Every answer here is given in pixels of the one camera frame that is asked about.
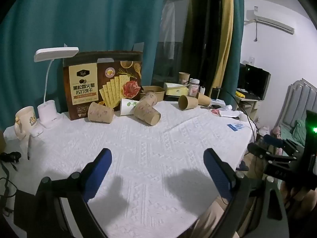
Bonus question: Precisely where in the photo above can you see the teal curtain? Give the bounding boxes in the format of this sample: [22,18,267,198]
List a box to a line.
[227,0,245,91]
[0,0,172,129]

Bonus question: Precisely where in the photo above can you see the white leaf-print paper cup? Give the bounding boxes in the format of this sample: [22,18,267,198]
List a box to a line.
[120,98,140,116]

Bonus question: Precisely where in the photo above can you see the white air conditioner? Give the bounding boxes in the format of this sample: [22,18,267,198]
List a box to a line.
[244,9,295,35]

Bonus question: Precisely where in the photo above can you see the cream cartoon mug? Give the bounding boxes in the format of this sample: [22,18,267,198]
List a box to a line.
[14,106,37,141]

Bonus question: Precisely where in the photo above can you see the crumpled white paper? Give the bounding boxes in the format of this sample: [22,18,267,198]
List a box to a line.
[218,105,244,119]

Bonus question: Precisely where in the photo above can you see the small side table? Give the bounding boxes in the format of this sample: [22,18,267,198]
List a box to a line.
[234,89,264,122]

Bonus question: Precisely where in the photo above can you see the blue card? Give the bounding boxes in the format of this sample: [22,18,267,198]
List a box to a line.
[226,123,247,131]

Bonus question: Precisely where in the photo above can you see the person's right hand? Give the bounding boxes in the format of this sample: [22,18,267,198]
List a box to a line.
[281,185,317,212]

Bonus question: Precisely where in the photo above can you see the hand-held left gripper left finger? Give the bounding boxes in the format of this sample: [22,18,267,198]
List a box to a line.
[35,148,112,238]

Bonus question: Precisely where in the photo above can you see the person's leg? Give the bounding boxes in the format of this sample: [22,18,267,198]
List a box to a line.
[191,195,239,238]

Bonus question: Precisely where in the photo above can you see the kraft paper bowl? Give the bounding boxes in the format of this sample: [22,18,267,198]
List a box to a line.
[140,86,165,102]

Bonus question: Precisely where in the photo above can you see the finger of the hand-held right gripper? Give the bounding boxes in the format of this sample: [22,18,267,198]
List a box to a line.
[247,142,296,164]
[263,134,305,155]

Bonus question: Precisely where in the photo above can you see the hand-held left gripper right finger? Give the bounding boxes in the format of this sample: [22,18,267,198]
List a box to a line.
[203,148,289,238]

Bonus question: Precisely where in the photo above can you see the grey padded headboard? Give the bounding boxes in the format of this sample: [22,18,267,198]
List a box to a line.
[274,78,317,135]

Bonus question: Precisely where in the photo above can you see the floral kraft paper cup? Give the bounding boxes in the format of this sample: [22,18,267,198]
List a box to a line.
[179,72,191,85]
[88,101,115,124]
[134,103,161,126]
[139,92,158,107]

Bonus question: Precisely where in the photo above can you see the white textured tablecloth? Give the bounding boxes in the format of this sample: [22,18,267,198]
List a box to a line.
[2,99,258,238]

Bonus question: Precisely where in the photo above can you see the black monitor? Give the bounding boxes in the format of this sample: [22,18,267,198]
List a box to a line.
[244,64,271,100]

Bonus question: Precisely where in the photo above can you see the yellow tissue box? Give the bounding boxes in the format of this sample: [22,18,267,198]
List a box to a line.
[163,82,189,97]

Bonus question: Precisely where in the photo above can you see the brown cracker box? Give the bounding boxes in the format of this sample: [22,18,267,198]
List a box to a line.
[62,51,144,121]

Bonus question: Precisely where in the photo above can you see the black cable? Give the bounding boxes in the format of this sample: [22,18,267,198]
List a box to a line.
[218,87,259,142]

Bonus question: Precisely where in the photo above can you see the pink-label jar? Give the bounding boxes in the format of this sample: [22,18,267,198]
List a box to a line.
[188,79,200,98]

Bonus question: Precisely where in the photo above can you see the green pillow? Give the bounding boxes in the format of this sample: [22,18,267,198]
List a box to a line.
[292,119,307,145]

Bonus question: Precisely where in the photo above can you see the small white case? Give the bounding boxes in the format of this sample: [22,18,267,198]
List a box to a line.
[30,126,44,137]

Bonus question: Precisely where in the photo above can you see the yellow curtain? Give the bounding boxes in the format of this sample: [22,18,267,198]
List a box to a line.
[212,0,235,91]

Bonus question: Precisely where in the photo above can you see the black plug with cable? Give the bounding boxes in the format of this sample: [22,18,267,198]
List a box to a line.
[0,152,22,171]

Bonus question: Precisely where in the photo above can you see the plain kraft paper cup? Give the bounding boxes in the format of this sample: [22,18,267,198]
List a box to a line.
[178,95,199,111]
[197,92,211,106]

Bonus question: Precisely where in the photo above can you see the white desk lamp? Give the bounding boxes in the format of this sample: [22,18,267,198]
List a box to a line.
[34,47,80,129]

